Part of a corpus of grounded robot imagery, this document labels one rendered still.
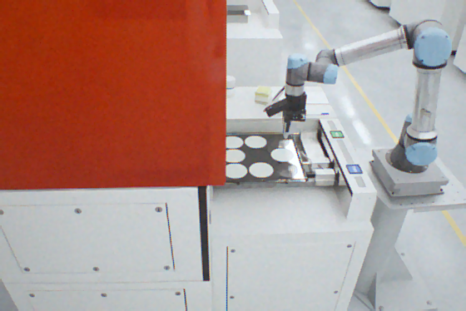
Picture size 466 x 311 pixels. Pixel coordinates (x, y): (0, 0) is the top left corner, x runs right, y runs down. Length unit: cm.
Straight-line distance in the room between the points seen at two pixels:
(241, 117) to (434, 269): 156
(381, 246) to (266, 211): 76
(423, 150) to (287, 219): 58
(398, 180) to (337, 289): 54
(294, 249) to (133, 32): 104
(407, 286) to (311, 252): 105
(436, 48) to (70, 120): 114
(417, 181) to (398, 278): 89
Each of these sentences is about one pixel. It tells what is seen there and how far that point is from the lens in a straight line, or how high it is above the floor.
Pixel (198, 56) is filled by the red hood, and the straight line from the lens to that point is 88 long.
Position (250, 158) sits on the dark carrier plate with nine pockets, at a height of 90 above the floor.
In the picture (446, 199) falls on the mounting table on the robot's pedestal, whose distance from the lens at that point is 188.
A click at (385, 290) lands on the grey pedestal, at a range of 249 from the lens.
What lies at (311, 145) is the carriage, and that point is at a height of 88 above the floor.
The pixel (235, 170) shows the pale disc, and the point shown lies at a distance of 165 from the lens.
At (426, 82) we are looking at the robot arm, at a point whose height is 135.
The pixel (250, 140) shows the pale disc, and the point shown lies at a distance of 184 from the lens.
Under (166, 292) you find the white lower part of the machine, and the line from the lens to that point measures 141.
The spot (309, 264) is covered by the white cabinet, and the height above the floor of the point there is 64.
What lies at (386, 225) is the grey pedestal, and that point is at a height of 56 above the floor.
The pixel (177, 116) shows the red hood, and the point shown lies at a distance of 94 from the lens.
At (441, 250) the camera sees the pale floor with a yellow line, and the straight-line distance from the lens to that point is 287.
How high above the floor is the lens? 190
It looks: 35 degrees down
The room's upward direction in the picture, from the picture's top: 1 degrees clockwise
